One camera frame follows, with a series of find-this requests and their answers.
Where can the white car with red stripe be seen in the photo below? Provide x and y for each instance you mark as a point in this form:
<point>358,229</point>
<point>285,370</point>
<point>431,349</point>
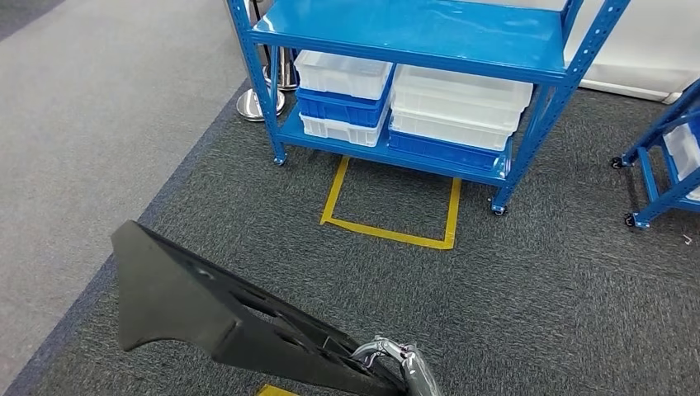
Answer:
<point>645,49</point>

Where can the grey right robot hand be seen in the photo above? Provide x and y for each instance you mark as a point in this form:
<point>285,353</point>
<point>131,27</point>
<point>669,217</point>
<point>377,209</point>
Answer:
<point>418,371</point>

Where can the small blue plastic bin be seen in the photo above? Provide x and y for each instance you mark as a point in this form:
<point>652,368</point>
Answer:
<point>339,109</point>

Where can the small white floor scrap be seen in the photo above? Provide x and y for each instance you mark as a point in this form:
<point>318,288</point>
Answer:
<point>688,239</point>

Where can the large white plastic bin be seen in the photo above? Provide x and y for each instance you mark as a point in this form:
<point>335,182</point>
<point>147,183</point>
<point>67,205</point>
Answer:
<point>448,131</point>
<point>459,93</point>

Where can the large blue plastic bin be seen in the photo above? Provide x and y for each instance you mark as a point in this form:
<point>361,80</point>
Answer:
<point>437,150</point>

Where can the blue metal shelf rack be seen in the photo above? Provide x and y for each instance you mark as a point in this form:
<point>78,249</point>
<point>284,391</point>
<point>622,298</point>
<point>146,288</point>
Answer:
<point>437,27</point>
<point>651,180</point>

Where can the chrome stanchion post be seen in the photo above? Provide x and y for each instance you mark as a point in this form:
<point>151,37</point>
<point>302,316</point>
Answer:
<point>287,76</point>
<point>251,106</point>

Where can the black plastic plate frame part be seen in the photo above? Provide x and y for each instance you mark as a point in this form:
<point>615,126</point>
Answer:
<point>164,295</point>

